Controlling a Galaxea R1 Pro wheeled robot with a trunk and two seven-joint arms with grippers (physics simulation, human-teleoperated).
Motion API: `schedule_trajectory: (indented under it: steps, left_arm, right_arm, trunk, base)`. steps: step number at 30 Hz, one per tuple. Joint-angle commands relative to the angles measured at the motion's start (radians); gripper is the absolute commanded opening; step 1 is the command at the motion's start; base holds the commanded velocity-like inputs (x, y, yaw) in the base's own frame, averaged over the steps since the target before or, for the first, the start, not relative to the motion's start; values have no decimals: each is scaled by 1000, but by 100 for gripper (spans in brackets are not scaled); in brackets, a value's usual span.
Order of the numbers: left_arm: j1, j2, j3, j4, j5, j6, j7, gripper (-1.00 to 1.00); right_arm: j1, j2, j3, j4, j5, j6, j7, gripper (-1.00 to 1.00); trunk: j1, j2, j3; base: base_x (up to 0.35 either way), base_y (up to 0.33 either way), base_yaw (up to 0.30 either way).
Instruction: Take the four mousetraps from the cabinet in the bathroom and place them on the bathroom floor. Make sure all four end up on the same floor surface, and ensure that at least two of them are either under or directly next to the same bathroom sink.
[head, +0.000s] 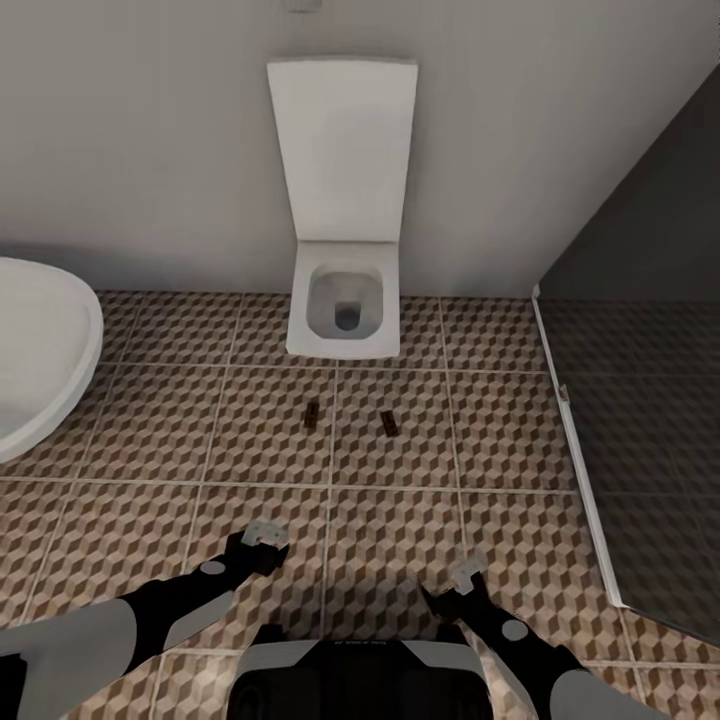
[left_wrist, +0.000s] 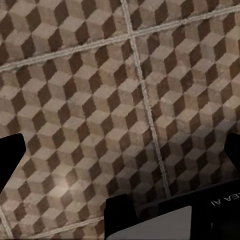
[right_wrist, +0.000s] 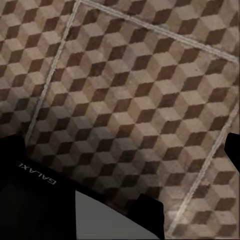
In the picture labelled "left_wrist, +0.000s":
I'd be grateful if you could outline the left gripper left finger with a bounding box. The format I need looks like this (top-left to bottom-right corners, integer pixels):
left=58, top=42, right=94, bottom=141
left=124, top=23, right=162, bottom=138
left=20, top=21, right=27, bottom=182
left=0, top=133, right=26, bottom=193

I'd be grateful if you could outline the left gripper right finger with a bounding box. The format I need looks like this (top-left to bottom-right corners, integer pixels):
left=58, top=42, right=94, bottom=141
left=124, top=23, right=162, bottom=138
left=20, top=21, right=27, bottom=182
left=224, top=133, right=240, bottom=173

